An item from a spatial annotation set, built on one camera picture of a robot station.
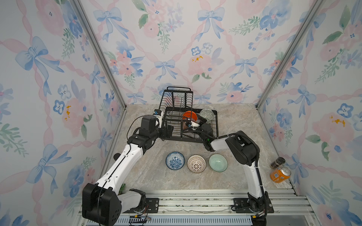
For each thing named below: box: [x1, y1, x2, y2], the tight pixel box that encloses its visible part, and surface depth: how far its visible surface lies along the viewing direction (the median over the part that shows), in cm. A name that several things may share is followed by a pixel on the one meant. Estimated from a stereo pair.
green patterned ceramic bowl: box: [198, 108, 215, 122], surface depth 112 cm
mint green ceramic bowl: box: [208, 153, 229, 173], surface depth 88 cm
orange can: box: [270, 166, 292, 184], surface depth 76 cm
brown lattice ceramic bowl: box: [186, 154, 207, 174], surface depth 88 cm
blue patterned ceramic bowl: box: [165, 151, 186, 171], surface depth 90 cm
